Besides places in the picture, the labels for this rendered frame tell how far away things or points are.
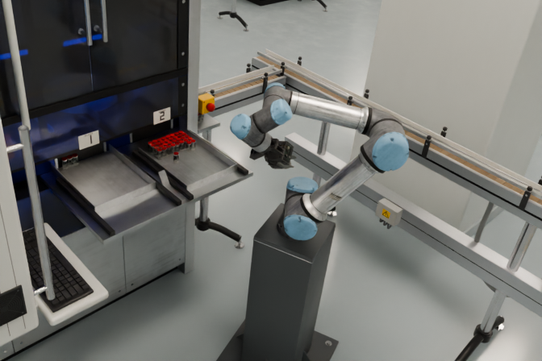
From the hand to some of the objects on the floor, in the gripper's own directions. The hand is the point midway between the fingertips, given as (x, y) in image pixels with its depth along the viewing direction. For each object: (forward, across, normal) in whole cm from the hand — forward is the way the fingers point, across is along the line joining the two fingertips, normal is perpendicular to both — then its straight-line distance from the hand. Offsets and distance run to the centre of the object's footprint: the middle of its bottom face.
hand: (287, 164), depth 210 cm
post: (+72, -36, +99) cm, 127 cm away
